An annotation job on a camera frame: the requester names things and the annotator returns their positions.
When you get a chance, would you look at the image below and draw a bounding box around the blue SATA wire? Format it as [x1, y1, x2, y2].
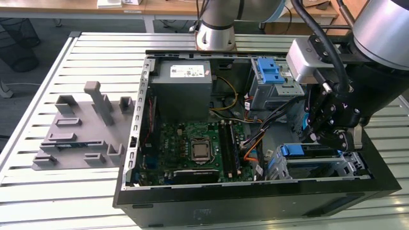
[301, 112, 310, 143]

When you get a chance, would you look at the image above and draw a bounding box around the silver disk bay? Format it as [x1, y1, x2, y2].
[268, 142, 366, 181]

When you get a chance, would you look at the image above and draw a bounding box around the hard disk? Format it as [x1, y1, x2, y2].
[268, 143, 342, 180]

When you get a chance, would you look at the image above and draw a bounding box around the grey power supply unit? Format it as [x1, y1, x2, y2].
[149, 59, 214, 123]

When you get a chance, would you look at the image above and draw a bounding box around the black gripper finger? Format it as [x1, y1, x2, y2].
[305, 81, 345, 131]
[309, 128, 357, 151]

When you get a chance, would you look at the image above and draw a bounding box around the black PC case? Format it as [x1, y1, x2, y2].
[110, 49, 402, 228]

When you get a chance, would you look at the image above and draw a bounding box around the black graphics card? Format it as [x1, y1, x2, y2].
[172, 168, 221, 185]

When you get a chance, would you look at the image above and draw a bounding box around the wooden desk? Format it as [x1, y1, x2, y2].
[0, 0, 340, 36]

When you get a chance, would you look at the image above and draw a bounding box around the silver drive cage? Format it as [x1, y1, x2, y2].
[248, 57, 308, 111]

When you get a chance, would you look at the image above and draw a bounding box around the black cable bundle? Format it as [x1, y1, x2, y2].
[241, 92, 309, 149]

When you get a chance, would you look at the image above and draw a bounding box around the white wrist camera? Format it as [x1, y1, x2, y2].
[285, 39, 334, 84]

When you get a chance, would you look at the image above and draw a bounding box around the CPU socket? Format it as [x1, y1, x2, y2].
[189, 136, 214, 166]

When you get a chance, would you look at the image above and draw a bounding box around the red twisted wire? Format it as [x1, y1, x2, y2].
[142, 95, 154, 147]

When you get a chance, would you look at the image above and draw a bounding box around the brown cardboard piece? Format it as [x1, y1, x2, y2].
[301, 0, 330, 11]

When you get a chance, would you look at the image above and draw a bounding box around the orange wire bundle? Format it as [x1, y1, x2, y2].
[242, 133, 265, 167]

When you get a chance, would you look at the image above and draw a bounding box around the blue plastic drive latch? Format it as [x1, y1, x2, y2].
[254, 58, 285, 84]

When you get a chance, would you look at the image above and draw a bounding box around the silver CPU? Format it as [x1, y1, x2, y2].
[193, 143, 210, 161]

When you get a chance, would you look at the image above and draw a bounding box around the yellow wire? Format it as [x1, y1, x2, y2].
[209, 76, 240, 111]

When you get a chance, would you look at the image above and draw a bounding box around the grey parts rack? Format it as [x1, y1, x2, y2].
[32, 80, 137, 172]

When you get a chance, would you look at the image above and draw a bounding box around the green motherboard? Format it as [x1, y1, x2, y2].
[141, 121, 256, 186]

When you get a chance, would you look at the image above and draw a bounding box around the black RAM slot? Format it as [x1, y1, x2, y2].
[218, 120, 232, 178]
[225, 120, 237, 177]

